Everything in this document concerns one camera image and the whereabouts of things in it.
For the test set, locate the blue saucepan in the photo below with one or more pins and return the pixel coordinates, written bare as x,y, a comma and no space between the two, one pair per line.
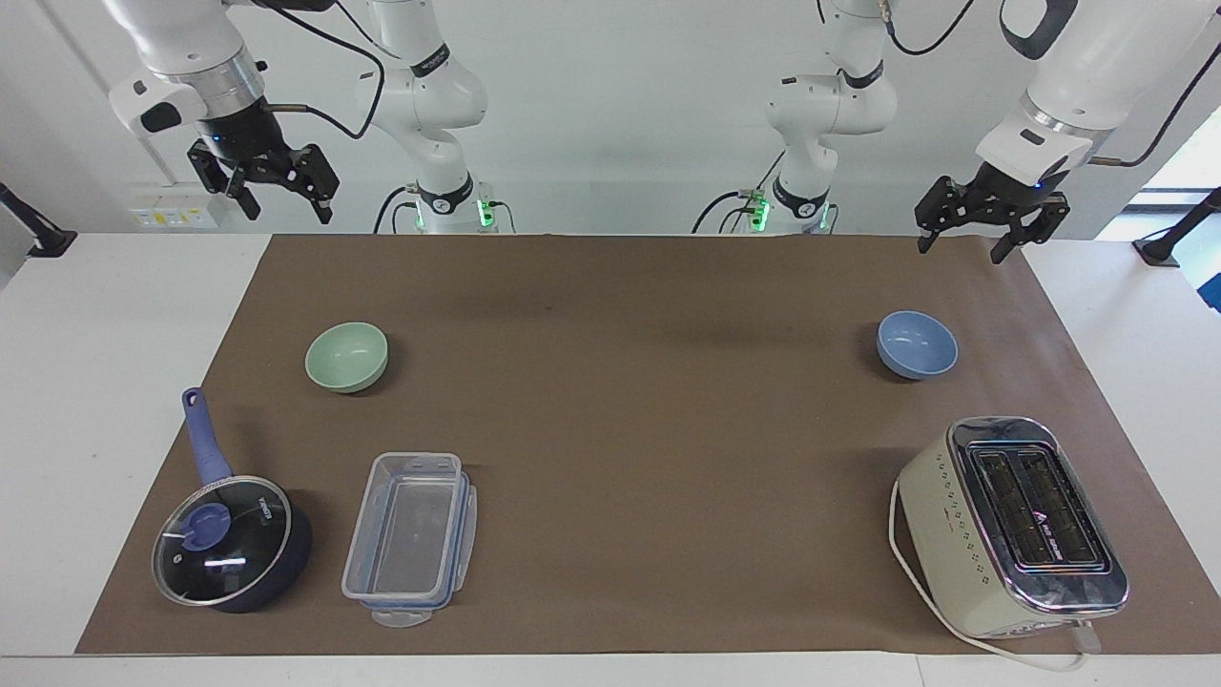
286,563

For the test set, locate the glass lid with blue knob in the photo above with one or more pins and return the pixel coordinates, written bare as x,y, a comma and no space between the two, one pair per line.
221,542

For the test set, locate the green bowl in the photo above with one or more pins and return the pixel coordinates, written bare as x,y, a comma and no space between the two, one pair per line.
346,358

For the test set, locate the black stand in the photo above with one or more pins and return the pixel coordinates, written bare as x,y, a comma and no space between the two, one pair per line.
33,234
1178,234

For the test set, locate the blue bowl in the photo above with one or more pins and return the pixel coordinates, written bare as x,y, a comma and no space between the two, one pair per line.
917,345

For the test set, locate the clear plastic container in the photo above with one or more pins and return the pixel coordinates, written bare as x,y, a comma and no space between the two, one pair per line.
405,534

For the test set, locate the clear lid with blue seal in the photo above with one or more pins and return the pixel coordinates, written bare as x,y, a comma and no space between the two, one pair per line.
465,539

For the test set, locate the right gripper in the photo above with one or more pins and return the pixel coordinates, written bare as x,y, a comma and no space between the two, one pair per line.
246,138

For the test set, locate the cream and chrome toaster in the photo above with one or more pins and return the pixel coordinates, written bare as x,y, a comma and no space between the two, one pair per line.
1011,530

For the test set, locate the white wall socket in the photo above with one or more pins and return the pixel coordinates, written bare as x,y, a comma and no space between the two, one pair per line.
172,210

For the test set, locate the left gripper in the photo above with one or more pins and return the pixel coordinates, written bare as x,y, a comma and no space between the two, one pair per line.
1011,191

